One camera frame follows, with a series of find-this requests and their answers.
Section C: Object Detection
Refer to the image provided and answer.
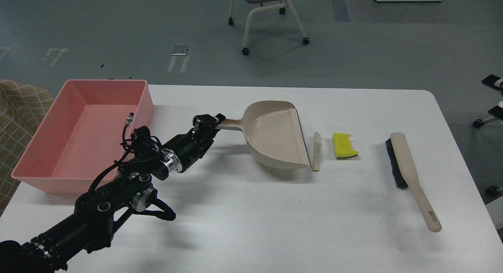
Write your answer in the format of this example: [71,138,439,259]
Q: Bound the toast bread slice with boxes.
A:
[312,132,322,172]

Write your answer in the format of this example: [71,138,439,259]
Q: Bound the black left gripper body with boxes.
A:
[163,128,215,173]

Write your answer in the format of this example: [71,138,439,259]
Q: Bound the pink plastic bin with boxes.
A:
[11,80,154,194]

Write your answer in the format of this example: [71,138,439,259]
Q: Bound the white chair with wheels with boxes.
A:
[228,0,310,56]

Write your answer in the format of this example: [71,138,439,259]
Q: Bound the beige hand brush black bristles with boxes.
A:
[385,132,442,233]

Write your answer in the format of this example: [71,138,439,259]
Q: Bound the beige plastic dustpan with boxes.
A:
[217,101,311,169]

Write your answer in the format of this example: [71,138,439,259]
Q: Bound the yellow sponge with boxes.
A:
[332,133,359,158]

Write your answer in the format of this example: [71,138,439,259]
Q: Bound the beige checkered cloth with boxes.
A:
[0,79,53,213]

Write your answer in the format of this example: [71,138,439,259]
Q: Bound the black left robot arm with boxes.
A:
[1,114,225,273]

